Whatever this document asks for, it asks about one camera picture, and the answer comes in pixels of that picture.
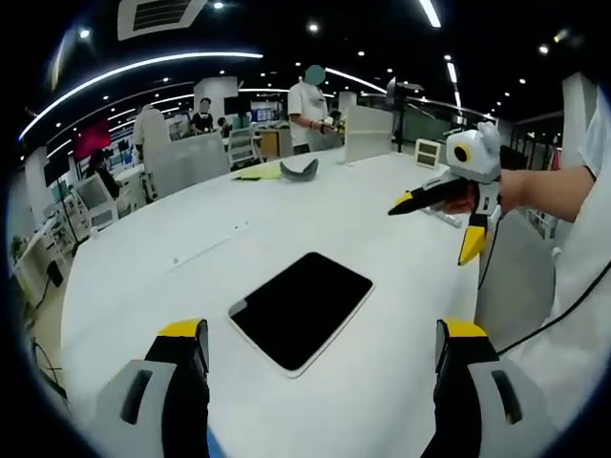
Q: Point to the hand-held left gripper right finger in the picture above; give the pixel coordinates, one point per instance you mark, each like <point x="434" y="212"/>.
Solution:
<point x="482" y="381"/>

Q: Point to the ceiling air vent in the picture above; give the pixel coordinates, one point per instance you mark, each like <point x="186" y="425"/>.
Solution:
<point x="160" y="16"/>

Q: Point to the white office chair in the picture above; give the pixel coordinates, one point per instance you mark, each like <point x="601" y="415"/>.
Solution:
<point x="242" y="143"/>
<point x="98" y="202"/>

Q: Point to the small white framed box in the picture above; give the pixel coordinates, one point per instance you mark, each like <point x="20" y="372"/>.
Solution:
<point x="428" y="153"/>

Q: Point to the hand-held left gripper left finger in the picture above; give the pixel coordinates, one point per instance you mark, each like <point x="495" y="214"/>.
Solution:
<point x="157" y="381"/>

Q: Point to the white desk divider panel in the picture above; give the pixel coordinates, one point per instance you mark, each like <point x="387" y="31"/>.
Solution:
<point x="366" y="133"/>

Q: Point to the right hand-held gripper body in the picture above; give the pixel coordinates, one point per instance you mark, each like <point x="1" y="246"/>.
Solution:
<point x="472" y="152"/>

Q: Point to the yellow cloth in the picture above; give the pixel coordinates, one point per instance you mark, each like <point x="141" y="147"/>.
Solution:
<point x="255" y="174"/>

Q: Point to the grey desk divider panel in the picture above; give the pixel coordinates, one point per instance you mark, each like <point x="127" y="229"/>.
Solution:
<point x="186" y="162"/>

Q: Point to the black tablet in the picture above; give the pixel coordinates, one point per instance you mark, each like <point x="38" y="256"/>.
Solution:
<point x="301" y="312"/>

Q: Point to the red display screen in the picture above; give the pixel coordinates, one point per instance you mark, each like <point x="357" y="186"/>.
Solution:
<point x="91" y="139"/>

